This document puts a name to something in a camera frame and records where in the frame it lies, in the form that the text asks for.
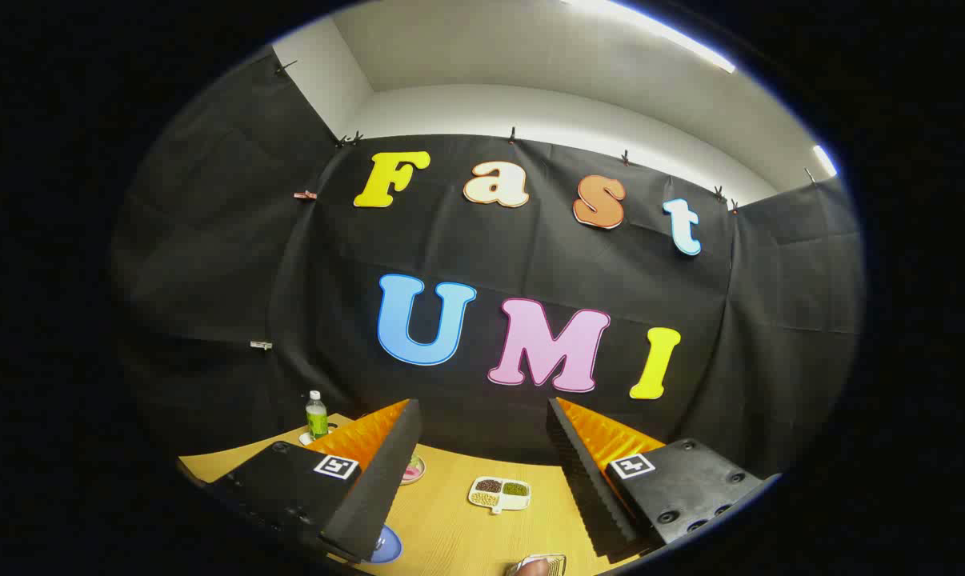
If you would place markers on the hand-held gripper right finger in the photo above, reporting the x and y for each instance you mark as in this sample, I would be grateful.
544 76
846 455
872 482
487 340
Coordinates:
582 480

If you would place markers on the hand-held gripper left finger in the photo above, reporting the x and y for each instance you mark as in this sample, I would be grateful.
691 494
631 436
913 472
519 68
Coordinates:
386 480

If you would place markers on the plate with food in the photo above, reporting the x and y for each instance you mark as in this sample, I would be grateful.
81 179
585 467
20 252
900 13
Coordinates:
414 470

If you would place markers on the blue plate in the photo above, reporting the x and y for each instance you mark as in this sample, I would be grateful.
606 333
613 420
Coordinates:
388 546

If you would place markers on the white divided tray with beans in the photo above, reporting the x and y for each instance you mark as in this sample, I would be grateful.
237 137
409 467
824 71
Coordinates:
498 490

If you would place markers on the white square coaster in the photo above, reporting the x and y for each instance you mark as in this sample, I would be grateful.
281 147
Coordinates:
303 438

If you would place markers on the green drink bottle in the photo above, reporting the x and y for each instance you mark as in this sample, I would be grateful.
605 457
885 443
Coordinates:
316 416

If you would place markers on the ceiling light strip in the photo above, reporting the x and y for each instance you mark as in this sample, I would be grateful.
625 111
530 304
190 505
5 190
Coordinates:
825 160

